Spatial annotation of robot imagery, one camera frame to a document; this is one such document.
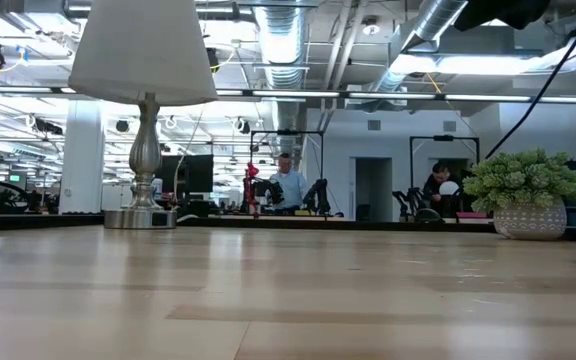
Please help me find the long ceiling light strip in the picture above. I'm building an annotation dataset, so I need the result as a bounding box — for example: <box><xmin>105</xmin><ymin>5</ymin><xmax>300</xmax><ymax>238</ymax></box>
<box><xmin>0</xmin><ymin>85</ymin><xmax>576</xmax><ymax>105</ymax></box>

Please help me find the long black right arm cable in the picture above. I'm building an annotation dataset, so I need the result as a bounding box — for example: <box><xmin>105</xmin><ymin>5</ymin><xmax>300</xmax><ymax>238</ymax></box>
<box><xmin>485</xmin><ymin>0</ymin><xmax>576</xmax><ymax>160</ymax></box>

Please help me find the white column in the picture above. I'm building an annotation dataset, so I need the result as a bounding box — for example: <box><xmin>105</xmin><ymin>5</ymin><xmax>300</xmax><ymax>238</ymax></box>
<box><xmin>59</xmin><ymin>99</ymin><xmax>105</xmax><ymax>215</ymax></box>

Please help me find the person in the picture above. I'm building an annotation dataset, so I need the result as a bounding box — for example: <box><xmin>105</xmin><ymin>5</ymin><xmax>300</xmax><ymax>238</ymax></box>
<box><xmin>267</xmin><ymin>152</ymin><xmax>309</xmax><ymax>216</ymax></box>
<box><xmin>421</xmin><ymin>161</ymin><xmax>462</xmax><ymax>204</ymax></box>

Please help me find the red desk stand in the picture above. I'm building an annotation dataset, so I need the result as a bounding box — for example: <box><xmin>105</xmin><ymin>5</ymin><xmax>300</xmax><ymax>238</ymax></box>
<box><xmin>242</xmin><ymin>162</ymin><xmax>261</xmax><ymax>217</ymax></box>

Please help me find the round ceiling detector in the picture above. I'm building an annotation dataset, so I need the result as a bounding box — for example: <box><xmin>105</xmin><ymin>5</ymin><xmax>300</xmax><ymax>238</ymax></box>
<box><xmin>361</xmin><ymin>17</ymin><xmax>382</xmax><ymax>37</ymax></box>

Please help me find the white round object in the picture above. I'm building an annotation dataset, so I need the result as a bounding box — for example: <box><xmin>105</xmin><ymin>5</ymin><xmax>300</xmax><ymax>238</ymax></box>
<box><xmin>438</xmin><ymin>179</ymin><xmax>462</xmax><ymax>198</ymax></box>

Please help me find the black camera gantry frame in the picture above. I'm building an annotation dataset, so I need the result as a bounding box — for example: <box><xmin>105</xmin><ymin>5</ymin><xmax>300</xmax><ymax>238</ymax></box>
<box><xmin>409</xmin><ymin>134</ymin><xmax>481</xmax><ymax>201</ymax></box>
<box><xmin>249</xmin><ymin>129</ymin><xmax>325</xmax><ymax>221</ymax></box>

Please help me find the silver ventilation duct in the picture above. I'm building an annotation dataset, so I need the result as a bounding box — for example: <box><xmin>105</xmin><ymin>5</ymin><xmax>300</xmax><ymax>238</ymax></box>
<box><xmin>255</xmin><ymin>0</ymin><xmax>314</xmax><ymax>151</ymax></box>
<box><xmin>367</xmin><ymin>0</ymin><xmax>472</xmax><ymax>96</ymax></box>

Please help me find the white shade silver table lamp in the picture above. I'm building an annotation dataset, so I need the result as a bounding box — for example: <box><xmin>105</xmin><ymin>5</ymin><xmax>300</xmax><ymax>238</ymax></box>
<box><xmin>67</xmin><ymin>0</ymin><xmax>219</xmax><ymax>230</ymax></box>

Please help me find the green plant in white pot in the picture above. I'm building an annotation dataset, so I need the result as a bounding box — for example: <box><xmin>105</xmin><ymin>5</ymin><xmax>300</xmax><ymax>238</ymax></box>
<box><xmin>461</xmin><ymin>148</ymin><xmax>576</xmax><ymax>241</ymax></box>

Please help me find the black monitor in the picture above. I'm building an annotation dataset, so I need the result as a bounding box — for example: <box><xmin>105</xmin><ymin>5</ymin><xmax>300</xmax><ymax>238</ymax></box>
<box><xmin>155</xmin><ymin>153</ymin><xmax>215</xmax><ymax>194</ymax></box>

